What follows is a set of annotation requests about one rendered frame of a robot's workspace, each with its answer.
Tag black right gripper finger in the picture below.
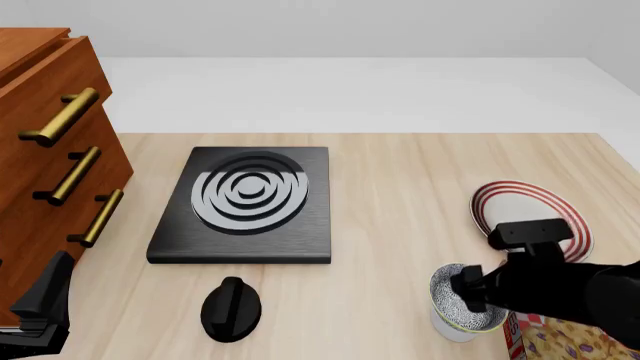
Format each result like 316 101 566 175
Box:
450 273 468 301

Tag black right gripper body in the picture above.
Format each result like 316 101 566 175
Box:
459 264 494 314

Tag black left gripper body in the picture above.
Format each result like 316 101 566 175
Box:
0 317 70 356

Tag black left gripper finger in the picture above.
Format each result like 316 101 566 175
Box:
47 249 77 331
8 258 57 326

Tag black patterned bowl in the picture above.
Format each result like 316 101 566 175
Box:
429 262 510 335

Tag white plate with red rings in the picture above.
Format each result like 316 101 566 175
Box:
468 180 597 264

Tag flat black stove plate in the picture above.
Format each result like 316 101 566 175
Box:
146 145 333 266

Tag printed food box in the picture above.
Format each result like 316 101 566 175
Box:
504 311 640 360

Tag round black stove knob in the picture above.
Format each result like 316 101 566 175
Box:
199 276 263 344

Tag protruding wooden drawer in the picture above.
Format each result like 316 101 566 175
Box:
0 35 114 159

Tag wooden cabinet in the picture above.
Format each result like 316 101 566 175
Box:
0 27 135 328

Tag brass drawer handle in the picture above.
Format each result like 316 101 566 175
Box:
18 87 101 149
32 145 103 207
66 188 125 249

